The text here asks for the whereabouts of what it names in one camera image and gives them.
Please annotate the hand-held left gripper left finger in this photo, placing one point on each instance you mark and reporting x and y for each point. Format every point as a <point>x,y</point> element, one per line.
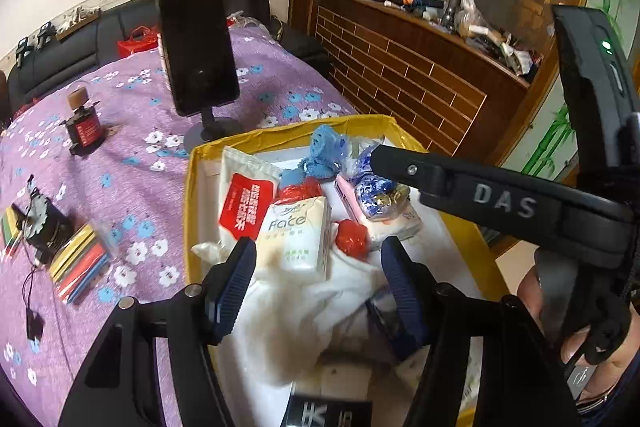
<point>232,287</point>

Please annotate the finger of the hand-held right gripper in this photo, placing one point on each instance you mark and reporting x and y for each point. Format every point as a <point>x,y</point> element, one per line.
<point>405,167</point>

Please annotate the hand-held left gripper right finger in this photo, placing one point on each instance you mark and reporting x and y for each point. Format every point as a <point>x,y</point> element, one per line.
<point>402,297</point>

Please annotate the blue white patterned packet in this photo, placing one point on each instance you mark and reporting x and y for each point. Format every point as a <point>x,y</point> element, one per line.
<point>375,199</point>

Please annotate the pink rose tissue packet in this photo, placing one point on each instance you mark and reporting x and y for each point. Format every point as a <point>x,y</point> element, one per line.
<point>347,197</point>

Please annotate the red plastic bag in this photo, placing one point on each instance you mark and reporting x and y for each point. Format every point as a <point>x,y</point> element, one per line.
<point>352,239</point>
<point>300,189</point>

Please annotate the cream tissue packet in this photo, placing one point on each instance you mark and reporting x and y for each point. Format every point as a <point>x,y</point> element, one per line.
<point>295,237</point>

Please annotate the yellow cardboard box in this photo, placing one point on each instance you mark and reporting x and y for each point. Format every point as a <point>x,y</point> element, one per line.
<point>280,133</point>

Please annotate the person's right forearm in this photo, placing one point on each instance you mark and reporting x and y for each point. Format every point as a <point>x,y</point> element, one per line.
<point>617,413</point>

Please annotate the person's right hand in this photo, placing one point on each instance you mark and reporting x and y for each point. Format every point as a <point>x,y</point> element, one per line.
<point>620,367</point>

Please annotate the white plastic bag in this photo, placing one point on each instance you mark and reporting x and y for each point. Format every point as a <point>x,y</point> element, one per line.
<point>210,252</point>

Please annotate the white tissue packet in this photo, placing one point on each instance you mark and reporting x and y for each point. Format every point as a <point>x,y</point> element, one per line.
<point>400,224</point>

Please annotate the white cloth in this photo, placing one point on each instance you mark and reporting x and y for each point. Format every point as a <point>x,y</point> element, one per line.
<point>300,317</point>

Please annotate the white pouch with red label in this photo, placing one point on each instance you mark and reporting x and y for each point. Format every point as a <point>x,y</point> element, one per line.
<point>245,207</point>

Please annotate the wooden brick-pattern cabinet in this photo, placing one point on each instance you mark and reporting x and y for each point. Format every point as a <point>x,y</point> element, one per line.
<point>400,72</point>

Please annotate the black box with white print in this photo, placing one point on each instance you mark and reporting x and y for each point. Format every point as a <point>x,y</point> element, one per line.
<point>325,412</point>

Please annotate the pack of coloured tubes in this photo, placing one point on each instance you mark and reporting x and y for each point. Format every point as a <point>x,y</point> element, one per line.
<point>82,264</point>
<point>11,232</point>

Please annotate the black phone stand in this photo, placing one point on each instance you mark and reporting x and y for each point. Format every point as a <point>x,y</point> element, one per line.
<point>215,132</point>

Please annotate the clutter of small tools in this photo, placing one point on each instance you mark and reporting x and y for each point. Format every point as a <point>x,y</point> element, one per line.
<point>475,22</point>

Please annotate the black electric motor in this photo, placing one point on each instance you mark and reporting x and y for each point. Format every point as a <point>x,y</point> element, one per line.
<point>50,232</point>

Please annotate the black capacitor box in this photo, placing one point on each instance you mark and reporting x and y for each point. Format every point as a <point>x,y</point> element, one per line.
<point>35,324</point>

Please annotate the dark bottle with cork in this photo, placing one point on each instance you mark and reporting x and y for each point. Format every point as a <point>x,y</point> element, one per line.
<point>85,129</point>

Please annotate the black smartphone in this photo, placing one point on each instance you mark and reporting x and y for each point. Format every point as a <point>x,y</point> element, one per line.
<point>200,42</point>

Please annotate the red shopping bag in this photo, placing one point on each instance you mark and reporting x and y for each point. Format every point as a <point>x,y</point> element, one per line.
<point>139,42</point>

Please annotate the black leather sofa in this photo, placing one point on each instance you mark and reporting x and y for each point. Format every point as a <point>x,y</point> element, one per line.
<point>100,42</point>

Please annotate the wooden tray with trinkets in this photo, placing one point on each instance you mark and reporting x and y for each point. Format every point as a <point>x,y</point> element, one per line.
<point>77,24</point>

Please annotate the bamboo print wall panel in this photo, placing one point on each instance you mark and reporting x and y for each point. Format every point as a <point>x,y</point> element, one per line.
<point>550,142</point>

